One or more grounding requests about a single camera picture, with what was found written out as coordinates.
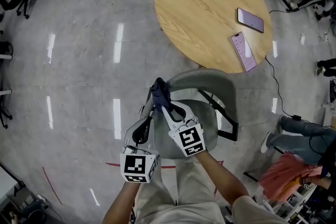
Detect grey armchair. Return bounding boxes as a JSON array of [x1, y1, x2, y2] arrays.
[[140, 68, 239, 160]]

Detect person's left forearm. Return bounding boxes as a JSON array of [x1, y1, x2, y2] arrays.
[[102, 181, 141, 224]]

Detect person's light beige trousers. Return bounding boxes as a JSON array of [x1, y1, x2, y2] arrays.
[[133, 156, 226, 224]]

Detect person's light beige shirt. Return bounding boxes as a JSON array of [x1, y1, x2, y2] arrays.
[[232, 195, 289, 224]]

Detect orange cushion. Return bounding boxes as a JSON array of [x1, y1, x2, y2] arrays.
[[286, 177, 302, 192]]

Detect black floor cable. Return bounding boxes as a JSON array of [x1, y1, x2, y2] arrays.
[[265, 56, 302, 121]]

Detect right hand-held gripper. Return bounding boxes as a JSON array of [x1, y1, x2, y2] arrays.
[[161, 101, 206, 158]]

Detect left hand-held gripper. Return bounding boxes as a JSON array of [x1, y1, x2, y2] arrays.
[[120, 116, 160, 184]]

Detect black metal frame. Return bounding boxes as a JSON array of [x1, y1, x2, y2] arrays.
[[243, 172, 259, 182]]

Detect pink padded jacket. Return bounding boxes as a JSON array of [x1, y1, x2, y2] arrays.
[[258, 152, 323, 201]]

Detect curved red floor tape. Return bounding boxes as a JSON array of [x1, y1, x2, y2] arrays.
[[41, 166, 65, 207]]

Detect dark blue cloth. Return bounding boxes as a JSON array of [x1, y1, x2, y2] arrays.
[[150, 77, 173, 113]]

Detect person's right forearm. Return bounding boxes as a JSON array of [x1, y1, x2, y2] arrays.
[[195, 151, 249, 205]]

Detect pink-screen smartphone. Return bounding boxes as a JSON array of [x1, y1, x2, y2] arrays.
[[237, 7, 265, 34], [230, 31, 257, 73]]

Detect round wooden table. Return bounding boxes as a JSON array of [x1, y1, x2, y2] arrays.
[[154, 0, 272, 73]]

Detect white desk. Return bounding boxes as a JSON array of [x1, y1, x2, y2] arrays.
[[0, 54, 13, 95]]

